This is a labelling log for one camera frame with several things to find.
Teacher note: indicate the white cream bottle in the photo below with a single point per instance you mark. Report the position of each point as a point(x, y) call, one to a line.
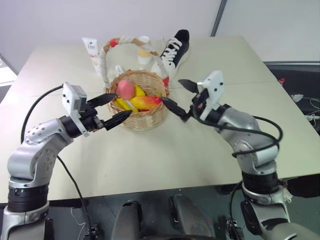
point(143, 53)

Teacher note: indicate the pink peach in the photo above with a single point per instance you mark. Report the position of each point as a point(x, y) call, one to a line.
point(125, 89)

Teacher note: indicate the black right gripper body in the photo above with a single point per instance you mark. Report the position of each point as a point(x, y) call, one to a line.
point(201, 98)

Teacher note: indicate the black side desk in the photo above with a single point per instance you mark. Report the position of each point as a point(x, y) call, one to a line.
point(300, 75)

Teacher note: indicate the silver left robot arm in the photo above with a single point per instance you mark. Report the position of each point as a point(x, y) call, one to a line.
point(27, 155)

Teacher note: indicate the yellow red mango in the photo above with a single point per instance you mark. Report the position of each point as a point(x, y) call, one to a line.
point(145, 102)

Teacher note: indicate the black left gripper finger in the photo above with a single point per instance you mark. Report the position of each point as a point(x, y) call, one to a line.
point(117, 119)
point(103, 98)

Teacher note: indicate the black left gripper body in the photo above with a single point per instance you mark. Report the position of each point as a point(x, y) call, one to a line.
point(88, 117)

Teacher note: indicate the white Dove tube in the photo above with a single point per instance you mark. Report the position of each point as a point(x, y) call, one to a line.
point(92, 53)

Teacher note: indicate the dark rounded shape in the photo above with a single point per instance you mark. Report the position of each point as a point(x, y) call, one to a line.
point(127, 220)
point(190, 215)

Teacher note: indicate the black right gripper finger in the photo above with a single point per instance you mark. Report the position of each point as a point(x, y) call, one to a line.
point(190, 86)
point(176, 108)

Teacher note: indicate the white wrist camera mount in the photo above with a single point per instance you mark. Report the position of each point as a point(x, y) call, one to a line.
point(70, 97)
point(212, 87)

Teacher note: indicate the black white sneaker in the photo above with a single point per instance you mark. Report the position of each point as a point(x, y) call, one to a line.
point(175, 52)

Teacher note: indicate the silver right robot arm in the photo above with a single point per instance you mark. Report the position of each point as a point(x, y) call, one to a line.
point(245, 130)

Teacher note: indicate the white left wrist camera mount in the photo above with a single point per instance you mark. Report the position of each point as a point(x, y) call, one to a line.
point(70, 97)

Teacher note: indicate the grey metal post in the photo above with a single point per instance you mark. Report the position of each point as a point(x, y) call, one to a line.
point(217, 18)

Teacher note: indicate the small white tube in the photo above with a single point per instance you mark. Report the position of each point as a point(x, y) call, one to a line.
point(119, 70)

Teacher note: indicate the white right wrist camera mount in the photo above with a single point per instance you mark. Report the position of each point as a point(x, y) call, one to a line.
point(212, 87)

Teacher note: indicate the black rounded object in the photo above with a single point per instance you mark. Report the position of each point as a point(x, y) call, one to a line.
point(303, 187)

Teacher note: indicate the small red object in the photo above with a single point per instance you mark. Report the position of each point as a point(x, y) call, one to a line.
point(282, 80)

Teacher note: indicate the yellow banana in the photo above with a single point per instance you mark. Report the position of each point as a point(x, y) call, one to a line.
point(122, 103)
point(139, 91)

